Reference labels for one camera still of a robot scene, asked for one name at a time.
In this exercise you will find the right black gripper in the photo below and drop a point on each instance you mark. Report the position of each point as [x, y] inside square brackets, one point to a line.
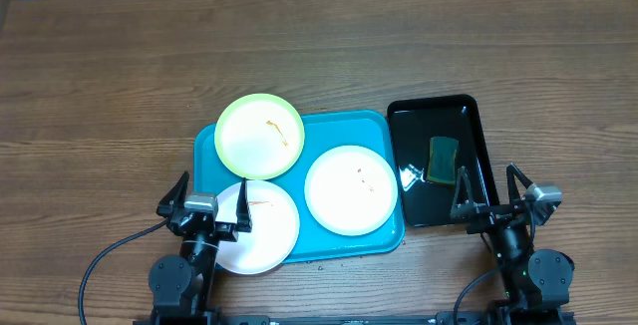
[492, 213]

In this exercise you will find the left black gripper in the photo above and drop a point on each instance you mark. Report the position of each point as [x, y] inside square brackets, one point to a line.
[228, 230]

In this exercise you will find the green and yellow sponge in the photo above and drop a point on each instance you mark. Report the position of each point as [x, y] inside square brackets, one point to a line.
[442, 161]

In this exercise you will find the white plate with grey rim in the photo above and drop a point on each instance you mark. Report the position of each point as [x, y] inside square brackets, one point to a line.
[351, 190]

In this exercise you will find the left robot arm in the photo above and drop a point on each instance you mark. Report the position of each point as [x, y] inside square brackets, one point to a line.
[181, 284]

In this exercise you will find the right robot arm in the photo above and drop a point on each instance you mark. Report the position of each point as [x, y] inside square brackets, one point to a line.
[536, 281]

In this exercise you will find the black plastic tray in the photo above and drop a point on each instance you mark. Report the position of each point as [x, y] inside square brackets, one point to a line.
[412, 124]

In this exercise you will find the blue plastic tray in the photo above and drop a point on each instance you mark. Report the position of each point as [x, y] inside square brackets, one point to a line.
[323, 132]

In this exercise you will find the white plate with red smear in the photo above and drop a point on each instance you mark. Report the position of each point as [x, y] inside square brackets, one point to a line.
[275, 229]

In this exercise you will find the yellow-green plate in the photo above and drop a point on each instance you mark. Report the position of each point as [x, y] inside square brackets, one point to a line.
[259, 136]

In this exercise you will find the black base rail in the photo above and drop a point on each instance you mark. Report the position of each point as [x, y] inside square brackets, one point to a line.
[441, 318]

